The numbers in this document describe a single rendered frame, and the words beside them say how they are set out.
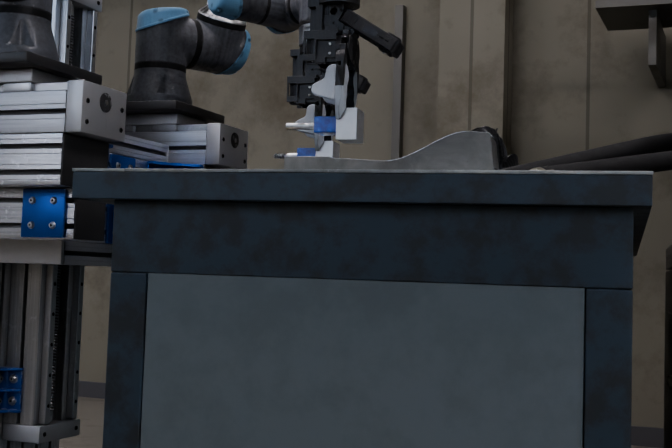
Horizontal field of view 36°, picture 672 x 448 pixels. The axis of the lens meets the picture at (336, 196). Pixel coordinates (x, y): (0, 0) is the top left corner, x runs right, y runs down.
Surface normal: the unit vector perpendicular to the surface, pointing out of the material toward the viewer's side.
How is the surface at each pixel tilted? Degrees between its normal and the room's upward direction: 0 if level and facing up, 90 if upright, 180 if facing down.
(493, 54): 90
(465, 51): 90
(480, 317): 90
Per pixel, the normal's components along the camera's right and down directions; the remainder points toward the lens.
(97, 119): 0.93, 0.00
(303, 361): -0.27, -0.08
